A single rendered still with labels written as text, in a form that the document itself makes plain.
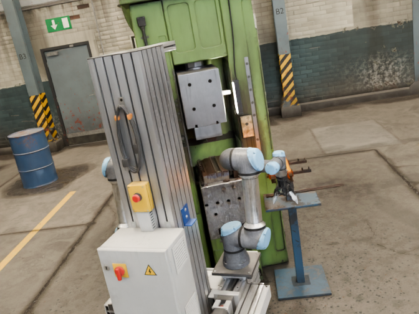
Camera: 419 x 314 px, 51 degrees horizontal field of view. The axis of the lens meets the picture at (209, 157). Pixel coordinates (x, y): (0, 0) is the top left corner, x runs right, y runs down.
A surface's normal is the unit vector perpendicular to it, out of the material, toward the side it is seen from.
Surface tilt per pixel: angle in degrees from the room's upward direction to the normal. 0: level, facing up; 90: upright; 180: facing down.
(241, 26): 90
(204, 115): 90
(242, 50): 90
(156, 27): 90
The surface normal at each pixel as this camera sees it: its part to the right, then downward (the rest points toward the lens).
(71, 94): -0.07, 0.31
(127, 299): -0.33, 0.34
